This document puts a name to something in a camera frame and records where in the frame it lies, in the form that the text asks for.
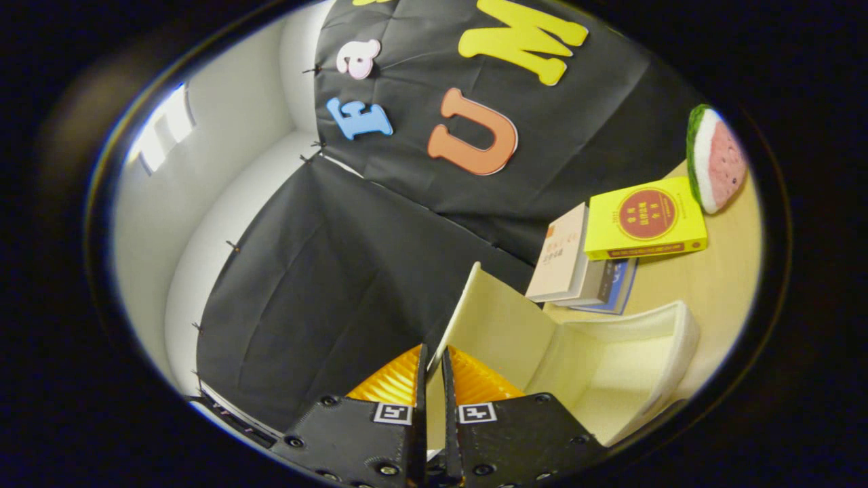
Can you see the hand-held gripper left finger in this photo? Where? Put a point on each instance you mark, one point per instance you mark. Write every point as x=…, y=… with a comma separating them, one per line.
x=359, y=440

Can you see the ceiling light panel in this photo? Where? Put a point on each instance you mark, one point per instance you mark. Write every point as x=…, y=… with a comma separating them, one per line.
x=163, y=129

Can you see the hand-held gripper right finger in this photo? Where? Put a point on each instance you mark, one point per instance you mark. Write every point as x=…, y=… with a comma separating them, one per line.
x=508, y=440

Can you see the blue book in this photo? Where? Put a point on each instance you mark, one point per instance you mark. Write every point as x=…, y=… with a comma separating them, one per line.
x=620, y=288

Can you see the yellow book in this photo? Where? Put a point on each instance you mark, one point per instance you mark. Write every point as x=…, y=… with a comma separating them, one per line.
x=644, y=224

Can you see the beige storage box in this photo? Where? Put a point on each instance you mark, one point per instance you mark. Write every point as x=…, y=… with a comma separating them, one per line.
x=610, y=366

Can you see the watermelon slice plush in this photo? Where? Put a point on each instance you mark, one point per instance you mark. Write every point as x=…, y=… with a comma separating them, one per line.
x=719, y=159

